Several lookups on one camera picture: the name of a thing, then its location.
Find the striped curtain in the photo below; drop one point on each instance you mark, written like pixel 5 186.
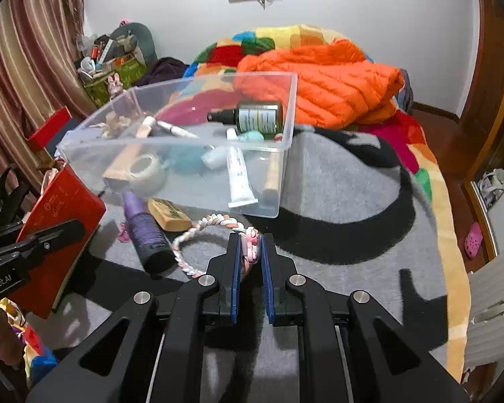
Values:
pixel 21 71

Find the clear plastic storage bin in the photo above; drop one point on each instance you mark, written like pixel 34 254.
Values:
pixel 193 176

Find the dark clothes pile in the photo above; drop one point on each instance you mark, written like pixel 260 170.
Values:
pixel 166 71

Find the green glass bottle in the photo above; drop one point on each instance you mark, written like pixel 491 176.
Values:
pixel 258 118

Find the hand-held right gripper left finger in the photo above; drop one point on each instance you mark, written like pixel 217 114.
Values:
pixel 235 285

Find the grey green plush cushion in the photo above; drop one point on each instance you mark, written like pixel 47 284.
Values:
pixel 138 40

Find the pink slipper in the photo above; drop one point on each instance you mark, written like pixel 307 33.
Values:
pixel 473 239

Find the mint capped small tube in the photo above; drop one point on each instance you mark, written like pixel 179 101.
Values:
pixel 252 136

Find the purple bottle with black cap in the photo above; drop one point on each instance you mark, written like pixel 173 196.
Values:
pixel 145 231

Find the peach cosmetic tube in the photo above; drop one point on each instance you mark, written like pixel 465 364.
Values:
pixel 128 151

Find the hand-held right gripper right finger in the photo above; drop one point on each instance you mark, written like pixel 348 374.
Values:
pixel 269 289

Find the white patterned pen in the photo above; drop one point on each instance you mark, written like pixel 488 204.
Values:
pixel 176 129

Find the beige stick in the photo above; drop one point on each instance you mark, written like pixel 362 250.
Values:
pixel 271 176

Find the pink rabbit toy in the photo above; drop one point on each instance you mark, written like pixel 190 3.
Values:
pixel 115 84

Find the colourful patchwork blanket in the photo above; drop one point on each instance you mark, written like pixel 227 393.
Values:
pixel 428 168

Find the white bandage roll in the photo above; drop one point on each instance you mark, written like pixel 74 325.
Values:
pixel 147 172

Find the wooden shelf unit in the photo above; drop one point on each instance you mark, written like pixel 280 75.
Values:
pixel 495 113

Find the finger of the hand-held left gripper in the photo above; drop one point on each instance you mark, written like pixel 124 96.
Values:
pixel 59 235
pixel 2 235

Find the green storage bag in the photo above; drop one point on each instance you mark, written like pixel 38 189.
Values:
pixel 128 75

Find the beige knotted item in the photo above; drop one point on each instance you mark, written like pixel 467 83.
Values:
pixel 109 126

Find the grey and black blanket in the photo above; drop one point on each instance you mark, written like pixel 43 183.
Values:
pixel 340 226

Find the white printed tube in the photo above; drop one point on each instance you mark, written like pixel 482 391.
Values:
pixel 240 172

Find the red box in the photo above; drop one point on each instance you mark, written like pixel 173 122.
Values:
pixel 50 130

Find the orange down jacket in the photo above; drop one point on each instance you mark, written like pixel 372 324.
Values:
pixel 332 84

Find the small pink clip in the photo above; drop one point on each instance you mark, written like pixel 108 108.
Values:
pixel 123 233

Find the white suitcase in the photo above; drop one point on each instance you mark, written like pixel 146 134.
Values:
pixel 495 302

